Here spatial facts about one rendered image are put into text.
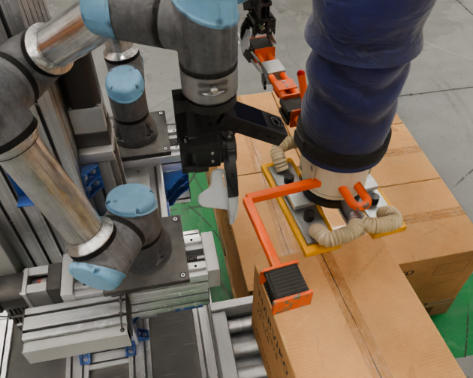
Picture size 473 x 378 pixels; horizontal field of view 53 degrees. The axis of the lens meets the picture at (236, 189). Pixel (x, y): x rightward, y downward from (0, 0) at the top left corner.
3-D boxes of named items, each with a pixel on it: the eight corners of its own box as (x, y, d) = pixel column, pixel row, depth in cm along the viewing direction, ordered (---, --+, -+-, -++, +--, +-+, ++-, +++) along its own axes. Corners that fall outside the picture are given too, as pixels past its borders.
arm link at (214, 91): (232, 44, 63) (244, 79, 57) (232, 73, 66) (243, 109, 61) (176, 50, 62) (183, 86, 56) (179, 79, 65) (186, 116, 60)
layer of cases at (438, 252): (455, 297, 218) (489, 247, 189) (246, 338, 205) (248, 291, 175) (359, 132, 297) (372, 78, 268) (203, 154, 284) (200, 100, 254)
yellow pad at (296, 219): (341, 248, 121) (344, 237, 117) (305, 259, 119) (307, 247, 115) (290, 161, 143) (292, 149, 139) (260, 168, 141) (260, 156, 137)
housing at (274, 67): (286, 81, 154) (287, 69, 150) (266, 85, 152) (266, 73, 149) (278, 70, 158) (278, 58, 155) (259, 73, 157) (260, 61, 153)
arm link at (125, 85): (111, 124, 149) (102, 88, 139) (111, 98, 158) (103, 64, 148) (149, 120, 150) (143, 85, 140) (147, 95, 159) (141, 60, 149)
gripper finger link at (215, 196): (201, 228, 72) (193, 169, 70) (239, 222, 73) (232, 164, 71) (203, 233, 69) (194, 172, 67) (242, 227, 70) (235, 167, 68)
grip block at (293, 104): (318, 121, 140) (320, 106, 135) (287, 128, 138) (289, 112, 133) (307, 105, 145) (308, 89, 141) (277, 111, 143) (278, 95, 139)
